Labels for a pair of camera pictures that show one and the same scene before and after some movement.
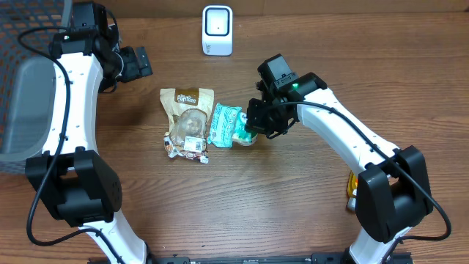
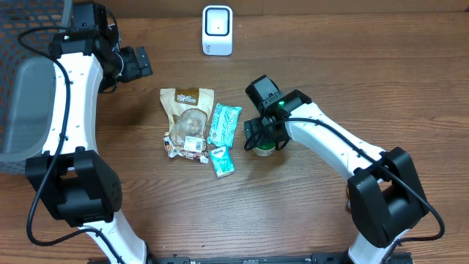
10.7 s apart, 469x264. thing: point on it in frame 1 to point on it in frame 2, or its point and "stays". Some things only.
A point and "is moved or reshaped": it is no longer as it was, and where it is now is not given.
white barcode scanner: (218, 31) stays
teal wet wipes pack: (222, 126) stays
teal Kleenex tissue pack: (240, 132) to (222, 161)
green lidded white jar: (244, 142) is moved or reshaped
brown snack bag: (187, 111) stays
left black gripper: (136, 71) stays
